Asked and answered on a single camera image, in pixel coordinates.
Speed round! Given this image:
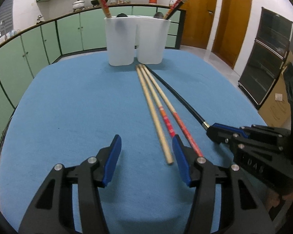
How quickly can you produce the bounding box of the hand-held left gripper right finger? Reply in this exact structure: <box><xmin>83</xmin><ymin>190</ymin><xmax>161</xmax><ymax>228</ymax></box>
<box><xmin>172</xmin><ymin>135</ymin><xmax>275</xmax><ymax>234</ymax></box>

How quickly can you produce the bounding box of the wooden door with handle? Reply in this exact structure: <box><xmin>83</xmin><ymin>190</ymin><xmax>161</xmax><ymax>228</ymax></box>
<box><xmin>179</xmin><ymin>0</ymin><xmax>219</xmax><ymax>50</ymax></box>

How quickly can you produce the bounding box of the plain wooden door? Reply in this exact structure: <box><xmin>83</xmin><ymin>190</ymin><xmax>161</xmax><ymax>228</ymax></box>
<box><xmin>211</xmin><ymin>0</ymin><xmax>253</xmax><ymax>70</ymax></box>

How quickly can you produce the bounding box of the white cooking pot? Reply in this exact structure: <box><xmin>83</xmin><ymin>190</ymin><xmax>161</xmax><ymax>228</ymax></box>
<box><xmin>72</xmin><ymin>0</ymin><xmax>86</xmax><ymax>12</ymax></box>

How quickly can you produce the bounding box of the black glass-door cabinet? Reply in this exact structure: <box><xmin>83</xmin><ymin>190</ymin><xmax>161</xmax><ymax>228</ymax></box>
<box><xmin>238</xmin><ymin>6</ymin><xmax>293</xmax><ymax>110</ymax></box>

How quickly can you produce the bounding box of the grey window blind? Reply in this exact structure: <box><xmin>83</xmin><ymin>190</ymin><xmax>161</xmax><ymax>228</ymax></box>
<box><xmin>0</xmin><ymin>0</ymin><xmax>15</xmax><ymax>45</ymax></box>

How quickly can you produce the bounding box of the cardboard box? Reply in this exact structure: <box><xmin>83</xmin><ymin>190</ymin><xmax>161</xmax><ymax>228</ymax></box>
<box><xmin>257</xmin><ymin>63</ymin><xmax>293</xmax><ymax>129</ymax></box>

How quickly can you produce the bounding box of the metal kitchen faucet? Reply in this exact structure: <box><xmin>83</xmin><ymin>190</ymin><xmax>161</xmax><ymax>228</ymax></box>
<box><xmin>0</xmin><ymin>20</ymin><xmax>8</xmax><ymax>41</ymax></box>

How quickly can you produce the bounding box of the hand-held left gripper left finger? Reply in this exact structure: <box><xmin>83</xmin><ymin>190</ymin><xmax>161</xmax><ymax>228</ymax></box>
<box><xmin>18</xmin><ymin>134</ymin><xmax>122</xmax><ymax>234</ymax></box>

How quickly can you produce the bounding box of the white two-compartment utensil holder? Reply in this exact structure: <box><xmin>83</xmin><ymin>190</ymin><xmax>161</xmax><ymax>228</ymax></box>
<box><xmin>104</xmin><ymin>15</ymin><xmax>172</xmax><ymax>66</ymax></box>

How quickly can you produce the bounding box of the person's right hand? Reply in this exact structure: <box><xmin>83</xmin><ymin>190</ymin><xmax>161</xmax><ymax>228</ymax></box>
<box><xmin>266</xmin><ymin>179</ymin><xmax>293</xmax><ymax>222</ymax></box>

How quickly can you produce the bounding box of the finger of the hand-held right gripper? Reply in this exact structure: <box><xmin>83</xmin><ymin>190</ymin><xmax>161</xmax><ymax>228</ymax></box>
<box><xmin>211</xmin><ymin>123</ymin><xmax>291</xmax><ymax>139</ymax></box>
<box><xmin>206</xmin><ymin>126</ymin><xmax>284</xmax><ymax>152</ymax></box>

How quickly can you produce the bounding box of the blue table mat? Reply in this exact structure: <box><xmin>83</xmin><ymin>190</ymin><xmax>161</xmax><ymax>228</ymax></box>
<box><xmin>0</xmin><ymin>49</ymin><xmax>277</xmax><ymax>234</ymax></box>

